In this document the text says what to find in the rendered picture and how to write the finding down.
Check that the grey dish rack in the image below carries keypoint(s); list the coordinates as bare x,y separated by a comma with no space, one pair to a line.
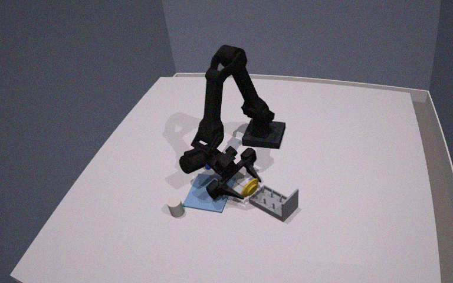
275,203

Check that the olive-brown round plate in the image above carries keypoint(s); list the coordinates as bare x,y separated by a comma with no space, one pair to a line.
250,188

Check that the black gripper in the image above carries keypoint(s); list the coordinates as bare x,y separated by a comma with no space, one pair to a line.
216,188

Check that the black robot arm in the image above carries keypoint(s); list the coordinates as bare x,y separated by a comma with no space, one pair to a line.
211,129

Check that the blue flat square mat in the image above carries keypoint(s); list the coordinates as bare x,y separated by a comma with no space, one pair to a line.
199,198

